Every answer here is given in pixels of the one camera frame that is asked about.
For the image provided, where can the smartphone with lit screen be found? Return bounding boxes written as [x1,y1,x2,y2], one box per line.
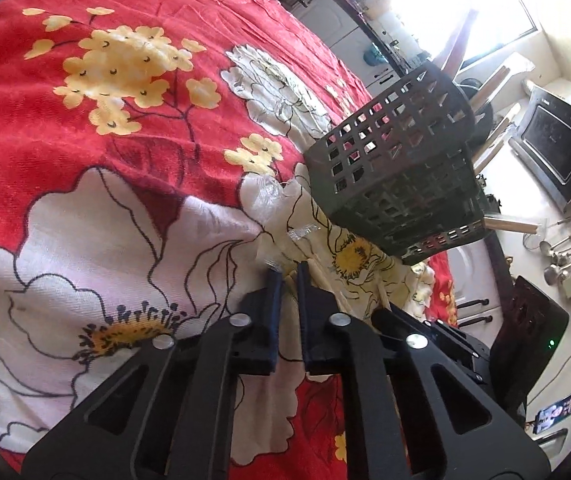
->
[533,389,571,433]

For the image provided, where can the dark green utensil holder basket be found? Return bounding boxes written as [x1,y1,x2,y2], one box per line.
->
[303,62,489,267]

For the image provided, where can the row of hanging kitchen utensils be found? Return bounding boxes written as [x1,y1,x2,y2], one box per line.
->
[523,217,571,301]

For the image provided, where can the blue cabinet door holder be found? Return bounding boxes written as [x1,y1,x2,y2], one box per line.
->
[360,42,391,73]

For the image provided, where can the black microwave oven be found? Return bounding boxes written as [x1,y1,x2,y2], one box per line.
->
[509,85,571,213]

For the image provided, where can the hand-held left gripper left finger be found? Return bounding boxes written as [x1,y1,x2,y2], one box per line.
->
[20,270,285,480]

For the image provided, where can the chopstick pair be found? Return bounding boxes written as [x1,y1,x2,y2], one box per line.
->
[470,102,523,173]
[440,7,481,78]
[484,214,549,235]
[468,55,536,113]

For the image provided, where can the clear plastic wrapper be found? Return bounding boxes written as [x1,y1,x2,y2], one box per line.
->
[238,172,319,273]

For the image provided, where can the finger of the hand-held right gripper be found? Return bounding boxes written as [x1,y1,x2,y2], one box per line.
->
[373,307,490,386]

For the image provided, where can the red floral tablecloth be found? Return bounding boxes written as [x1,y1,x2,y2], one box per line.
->
[0,0,459,480]

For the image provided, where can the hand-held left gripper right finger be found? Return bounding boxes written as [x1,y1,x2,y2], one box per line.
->
[296,262,551,480]

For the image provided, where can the kitchen window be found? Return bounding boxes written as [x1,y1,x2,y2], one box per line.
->
[395,0,539,68]

